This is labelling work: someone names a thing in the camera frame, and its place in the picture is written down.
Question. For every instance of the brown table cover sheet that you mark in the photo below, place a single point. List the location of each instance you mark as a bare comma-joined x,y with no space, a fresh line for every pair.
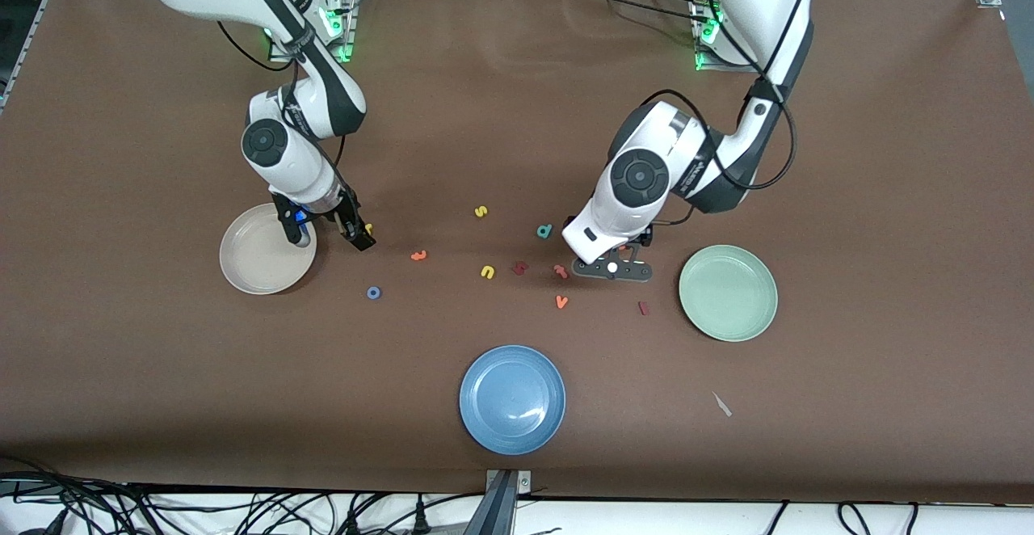
517,115

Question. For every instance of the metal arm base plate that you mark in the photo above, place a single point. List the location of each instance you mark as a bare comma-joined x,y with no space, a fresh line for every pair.
349,10
703,62

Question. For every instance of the beige brown plate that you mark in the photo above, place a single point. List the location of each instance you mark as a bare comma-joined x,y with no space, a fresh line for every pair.
258,260

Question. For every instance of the green plate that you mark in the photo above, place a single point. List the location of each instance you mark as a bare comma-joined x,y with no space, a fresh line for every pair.
728,292

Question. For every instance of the blue plate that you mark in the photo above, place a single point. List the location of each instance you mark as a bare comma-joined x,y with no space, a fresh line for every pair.
512,399

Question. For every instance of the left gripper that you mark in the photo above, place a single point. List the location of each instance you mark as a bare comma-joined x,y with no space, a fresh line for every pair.
646,238

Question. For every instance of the dark camera pole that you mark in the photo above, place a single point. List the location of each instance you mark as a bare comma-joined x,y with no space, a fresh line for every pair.
494,511

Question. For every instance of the white paper scrap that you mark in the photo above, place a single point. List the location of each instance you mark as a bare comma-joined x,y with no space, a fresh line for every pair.
722,405

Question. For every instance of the black power plug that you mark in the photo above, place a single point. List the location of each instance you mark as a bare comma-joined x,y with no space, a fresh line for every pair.
352,523
420,519

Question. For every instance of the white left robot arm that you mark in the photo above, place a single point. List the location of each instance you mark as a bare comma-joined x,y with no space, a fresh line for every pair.
759,2

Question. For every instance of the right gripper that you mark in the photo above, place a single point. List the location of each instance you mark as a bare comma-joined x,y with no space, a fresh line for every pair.
346,217

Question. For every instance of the grey metal bracket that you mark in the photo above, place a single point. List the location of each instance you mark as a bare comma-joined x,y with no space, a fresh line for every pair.
523,482

